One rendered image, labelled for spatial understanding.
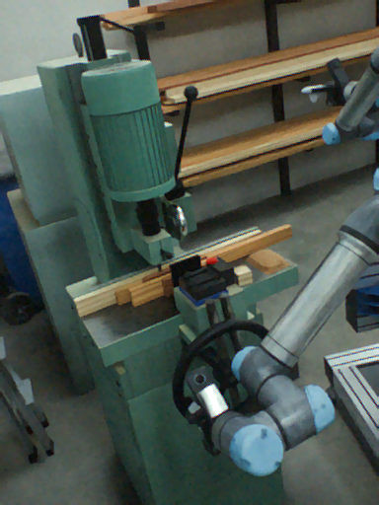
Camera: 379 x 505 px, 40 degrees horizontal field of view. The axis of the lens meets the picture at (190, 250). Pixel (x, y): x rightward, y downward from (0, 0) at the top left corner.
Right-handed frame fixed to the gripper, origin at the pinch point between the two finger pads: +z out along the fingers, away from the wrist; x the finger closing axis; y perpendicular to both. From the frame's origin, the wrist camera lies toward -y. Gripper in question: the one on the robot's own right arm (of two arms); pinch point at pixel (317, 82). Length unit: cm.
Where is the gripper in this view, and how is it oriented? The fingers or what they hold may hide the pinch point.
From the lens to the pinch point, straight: 221.3
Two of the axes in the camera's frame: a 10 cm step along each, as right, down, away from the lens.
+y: 2.8, 8.3, 4.8
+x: 8.7, -4.3, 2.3
